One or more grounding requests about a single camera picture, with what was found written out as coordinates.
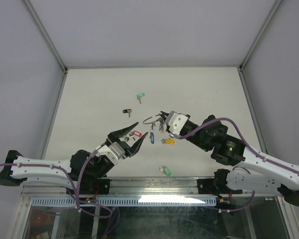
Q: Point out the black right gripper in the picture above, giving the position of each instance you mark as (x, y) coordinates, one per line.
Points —
(165, 114)

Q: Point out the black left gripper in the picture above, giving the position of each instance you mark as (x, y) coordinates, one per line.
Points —
(130, 151)

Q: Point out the large metal keyring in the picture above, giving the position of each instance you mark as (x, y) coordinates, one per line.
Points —
(153, 119)

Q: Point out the bunch of silver keys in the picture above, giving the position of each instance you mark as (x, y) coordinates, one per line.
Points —
(160, 123)

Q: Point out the blue key tag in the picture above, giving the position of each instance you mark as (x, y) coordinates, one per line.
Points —
(152, 139)

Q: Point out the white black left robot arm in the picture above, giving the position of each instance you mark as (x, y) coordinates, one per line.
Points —
(82, 165)

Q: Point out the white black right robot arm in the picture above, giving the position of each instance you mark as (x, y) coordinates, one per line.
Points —
(252, 170)

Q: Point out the red key tag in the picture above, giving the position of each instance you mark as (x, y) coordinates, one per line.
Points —
(136, 133)

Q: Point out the yellow key tag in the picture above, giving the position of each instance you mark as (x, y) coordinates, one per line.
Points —
(169, 141)

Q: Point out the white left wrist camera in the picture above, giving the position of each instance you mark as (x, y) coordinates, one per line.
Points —
(114, 152)

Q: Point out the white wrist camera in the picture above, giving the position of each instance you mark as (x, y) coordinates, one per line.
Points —
(114, 152)
(175, 122)

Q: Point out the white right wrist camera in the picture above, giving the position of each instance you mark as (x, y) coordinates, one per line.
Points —
(175, 122)

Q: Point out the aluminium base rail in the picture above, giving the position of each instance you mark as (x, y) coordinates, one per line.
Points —
(136, 186)

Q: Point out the white slotted cable duct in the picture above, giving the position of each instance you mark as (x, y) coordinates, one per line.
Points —
(139, 201)

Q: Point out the aluminium frame left post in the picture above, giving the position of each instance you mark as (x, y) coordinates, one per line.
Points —
(44, 34)

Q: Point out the aluminium frame post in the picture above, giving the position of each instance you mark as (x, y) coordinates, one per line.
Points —
(261, 33)
(44, 34)

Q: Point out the aluminium frame right post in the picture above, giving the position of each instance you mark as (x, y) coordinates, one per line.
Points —
(261, 33)

